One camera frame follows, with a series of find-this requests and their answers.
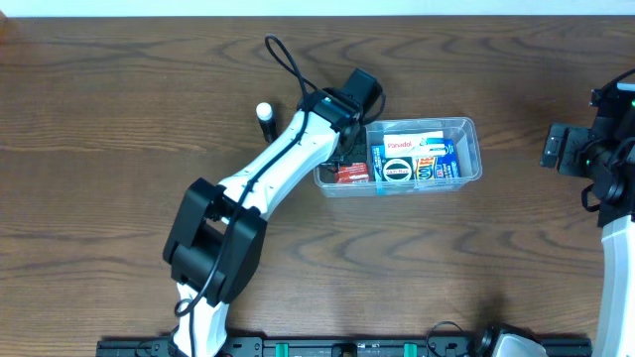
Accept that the dark syrup bottle white cap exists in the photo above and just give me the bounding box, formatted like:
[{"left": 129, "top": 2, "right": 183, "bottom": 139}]
[{"left": 256, "top": 102, "right": 279, "bottom": 144}]

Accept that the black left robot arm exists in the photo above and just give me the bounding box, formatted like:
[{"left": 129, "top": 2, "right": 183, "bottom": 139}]
[{"left": 163, "top": 68, "right": 385, "bottom": 356}]

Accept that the red Panadol ActiFast box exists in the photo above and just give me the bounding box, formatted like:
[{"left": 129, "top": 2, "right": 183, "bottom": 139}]
[{"left": 334, "top": 163, "right": 370, "bottom": 183}]

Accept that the blue Cool Fever box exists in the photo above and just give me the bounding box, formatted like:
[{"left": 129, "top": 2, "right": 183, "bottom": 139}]
[{"left": 371, "top": 139, "right": 460, "bottom": 186}]

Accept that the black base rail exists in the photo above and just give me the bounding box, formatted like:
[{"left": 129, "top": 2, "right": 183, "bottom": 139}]
[{"left": 95, "top": 336, "right": 594, "bottom": 357}]

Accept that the white Panadol box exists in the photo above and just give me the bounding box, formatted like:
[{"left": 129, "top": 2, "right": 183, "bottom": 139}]
[{"left": 383, "top": 131, "right": 446, "bottom": 158}]

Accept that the dark green ointment box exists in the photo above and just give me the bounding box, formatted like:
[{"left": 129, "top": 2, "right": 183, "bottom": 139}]
[{"left": 381, "top": 158, "right": 413, "bottom": 181}]

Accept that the clear plastic container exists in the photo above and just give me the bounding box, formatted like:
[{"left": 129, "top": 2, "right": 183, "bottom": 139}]
[{"left": 314, "top": 117, "right": 482, "bottom": 197}]

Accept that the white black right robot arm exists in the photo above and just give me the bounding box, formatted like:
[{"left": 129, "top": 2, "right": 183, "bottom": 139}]
[{"left": 540, "top": 79, "right": 634, "bottom": 356}]

